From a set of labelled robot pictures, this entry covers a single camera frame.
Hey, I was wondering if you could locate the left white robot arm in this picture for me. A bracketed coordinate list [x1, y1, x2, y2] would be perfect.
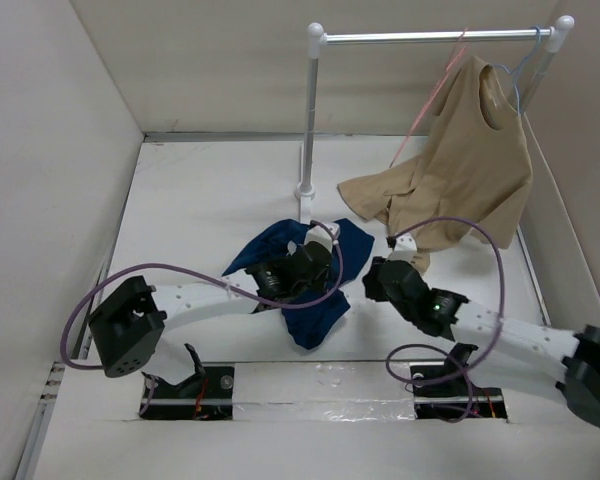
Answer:
[89, 241, 332, 397]

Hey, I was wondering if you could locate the beige t shirt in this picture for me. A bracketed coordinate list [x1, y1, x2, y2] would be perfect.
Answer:
[338, 56, 533, 272]

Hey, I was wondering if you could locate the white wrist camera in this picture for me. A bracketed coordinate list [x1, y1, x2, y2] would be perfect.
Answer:
[304, 222, 340, 252]
[387, 233, 417, 263]

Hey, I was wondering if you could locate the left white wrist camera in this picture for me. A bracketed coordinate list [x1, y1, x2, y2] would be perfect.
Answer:
[304, 222, 340, 252]

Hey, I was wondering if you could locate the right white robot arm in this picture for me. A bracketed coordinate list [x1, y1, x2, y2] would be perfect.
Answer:
[363, 257, 600, 428]

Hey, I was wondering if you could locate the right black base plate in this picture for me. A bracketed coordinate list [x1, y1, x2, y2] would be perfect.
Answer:
[405, 378, 508, 423]

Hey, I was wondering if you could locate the pink wire hanger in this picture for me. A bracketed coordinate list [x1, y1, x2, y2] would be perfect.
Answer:
[389, 27, 468, 167]

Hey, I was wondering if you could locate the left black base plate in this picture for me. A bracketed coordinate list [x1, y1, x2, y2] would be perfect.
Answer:
[139, 364, 235, 421]

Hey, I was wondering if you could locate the blue wire hanger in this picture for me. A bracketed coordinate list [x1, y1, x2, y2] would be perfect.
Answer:
[489, 24, 544, 117]

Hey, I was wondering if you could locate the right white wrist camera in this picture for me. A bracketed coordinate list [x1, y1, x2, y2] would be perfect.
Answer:
[387, 233, 417, 263]

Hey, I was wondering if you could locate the white metal clothes rack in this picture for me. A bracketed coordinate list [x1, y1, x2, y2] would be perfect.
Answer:
[295, 15, 575, 223]

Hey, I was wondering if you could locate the blue t shirt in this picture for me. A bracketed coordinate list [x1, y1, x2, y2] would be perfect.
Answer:
[221, 217, 376, 351]

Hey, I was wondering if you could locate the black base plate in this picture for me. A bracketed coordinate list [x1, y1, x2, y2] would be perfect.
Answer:
[139, 364, 235, 421]
[405, 378, 508, 423]

